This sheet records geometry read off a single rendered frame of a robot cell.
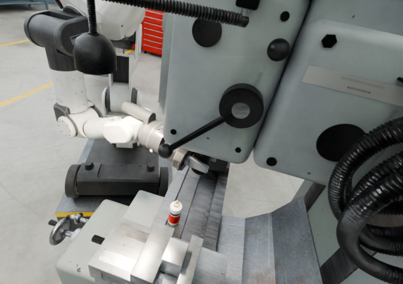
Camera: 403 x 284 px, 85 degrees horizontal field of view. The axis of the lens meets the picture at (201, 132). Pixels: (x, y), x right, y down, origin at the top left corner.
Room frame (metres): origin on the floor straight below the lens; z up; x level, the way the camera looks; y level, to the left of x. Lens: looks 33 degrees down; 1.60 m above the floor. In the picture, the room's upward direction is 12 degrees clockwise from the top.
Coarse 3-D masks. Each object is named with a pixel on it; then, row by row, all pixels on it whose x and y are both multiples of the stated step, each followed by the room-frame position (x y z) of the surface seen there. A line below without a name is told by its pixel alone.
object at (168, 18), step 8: (168, 16) 0.44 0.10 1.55; (168, 24) 0.44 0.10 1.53; (168, 32) 0.44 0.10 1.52; (168, 40) 0.44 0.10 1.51; (168, 48) 0.44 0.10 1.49; (168, 56) 0.44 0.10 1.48; (168, 64) 0.44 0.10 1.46; (168, 72) 0.44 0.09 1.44; (160, 80) 0.44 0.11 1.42; (160, 88) 0.44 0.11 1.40; (160, 96) 0.44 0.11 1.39; (160, 104) 0.44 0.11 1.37; (160, 112) 0.44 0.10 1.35
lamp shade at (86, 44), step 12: (84, 36) 0.37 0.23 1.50; (96, 36) 0.38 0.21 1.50; (84, 48) 0.36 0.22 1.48; (96, 48) 0.36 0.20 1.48; (108, 48) 0.38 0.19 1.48; (84, 60) 0.35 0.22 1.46; (96, 60) 0.36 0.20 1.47; (108, 60) 0.37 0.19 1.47; (84, 72) 0.35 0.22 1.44; (96, 72) 0.36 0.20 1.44; (108, 72) 0.37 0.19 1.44
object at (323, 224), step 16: (400, 144) 0.39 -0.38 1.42; (304, 192) 0.58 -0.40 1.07; (320, 192) 0.50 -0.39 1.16; (320, 208) 0.46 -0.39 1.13; (320, 224) 0.42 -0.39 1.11; (336, 224) 0.37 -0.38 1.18; (384, 224) 0.29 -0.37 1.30; (400, 224) 0.27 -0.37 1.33; (320, 240) 0.38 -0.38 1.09; (336, 240) 0.34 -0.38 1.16; (320, 256) 0.34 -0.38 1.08; (336, 256) 0.31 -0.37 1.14; (384, 256) 0.25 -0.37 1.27; (400, 256) 0.23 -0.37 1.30; (320, 272) 0.31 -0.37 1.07; (336, 272) 0.28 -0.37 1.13; (352, 272) 0.26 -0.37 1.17
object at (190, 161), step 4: (188, 156) 0.43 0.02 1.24; (192, 156) 0.43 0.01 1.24; (184, 160) 0.42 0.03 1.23; (188, 160) 0.42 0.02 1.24; (192, 160) 0.42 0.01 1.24; (196, 160) 0.42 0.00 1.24; (188, 164) 0.42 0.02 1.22; (192, 164) 0.42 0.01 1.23; (196, 164) 0.42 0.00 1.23; (200, 164) 0.41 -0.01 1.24; (204, 164) 0.42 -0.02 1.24; (196, 168) 0.42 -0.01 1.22; (200, 168) 0.41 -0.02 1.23; (204, 168) 0.41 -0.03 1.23; (204, 172) 0.41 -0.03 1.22
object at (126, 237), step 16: (128, 224) 0.38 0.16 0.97; (112, 240) 0.32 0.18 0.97; (128, 240) 0.33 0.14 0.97; (144, 240) 0.34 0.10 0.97; (192, 240) 0.35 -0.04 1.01; (96, 256) 0.27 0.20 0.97; (112, 256) 0.28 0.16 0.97; (128, 256) 0.29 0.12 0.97; (192, 256) 0.30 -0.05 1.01; (208, 256) 0.33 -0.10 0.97; (224, 256) 0.34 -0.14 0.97; (96, 272) 0.25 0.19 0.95; (112, 272) 0.24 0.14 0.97; (128, 272) 0.25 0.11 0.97; (160, 272) 0.27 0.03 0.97; (192, 272) 0.27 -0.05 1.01; (208, 272) 0.29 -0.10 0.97; (224, 272) 0.30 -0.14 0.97
